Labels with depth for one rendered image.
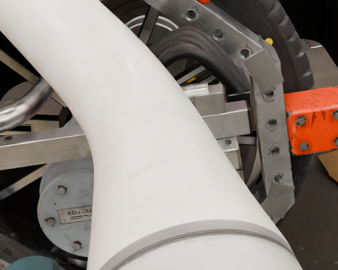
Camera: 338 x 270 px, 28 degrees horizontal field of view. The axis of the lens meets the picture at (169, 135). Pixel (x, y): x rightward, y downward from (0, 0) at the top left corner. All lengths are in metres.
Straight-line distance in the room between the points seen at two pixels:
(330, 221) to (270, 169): 1.35
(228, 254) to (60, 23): 0.20
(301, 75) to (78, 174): 0.38
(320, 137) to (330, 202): 1.46
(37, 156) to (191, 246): 0.51
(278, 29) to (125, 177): 0.70
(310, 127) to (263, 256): 0.70
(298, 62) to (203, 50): 0.26
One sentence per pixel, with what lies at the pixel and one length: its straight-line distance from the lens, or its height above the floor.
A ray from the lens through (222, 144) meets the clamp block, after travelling 0.73.
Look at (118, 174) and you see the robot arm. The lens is 0.32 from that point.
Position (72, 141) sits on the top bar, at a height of 0.97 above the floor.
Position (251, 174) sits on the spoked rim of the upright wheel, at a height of 0.75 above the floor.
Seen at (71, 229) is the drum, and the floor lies 0.83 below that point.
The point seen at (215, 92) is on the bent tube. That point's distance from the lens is 0.72.
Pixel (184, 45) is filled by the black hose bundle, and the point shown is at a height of 1.04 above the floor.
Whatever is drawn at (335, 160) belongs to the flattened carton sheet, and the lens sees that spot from 2.64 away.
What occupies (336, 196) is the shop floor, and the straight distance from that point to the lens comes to 2.46.
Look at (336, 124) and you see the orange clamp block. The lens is 0.97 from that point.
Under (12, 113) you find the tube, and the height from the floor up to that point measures 1.01.
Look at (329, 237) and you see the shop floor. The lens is 2.24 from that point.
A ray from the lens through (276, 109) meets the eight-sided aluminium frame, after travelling 0.94.
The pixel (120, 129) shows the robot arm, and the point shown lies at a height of 1.13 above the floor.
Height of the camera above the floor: 1.27
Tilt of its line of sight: 24 degrees down
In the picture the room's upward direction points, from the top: 10 degrees counter-clockwise
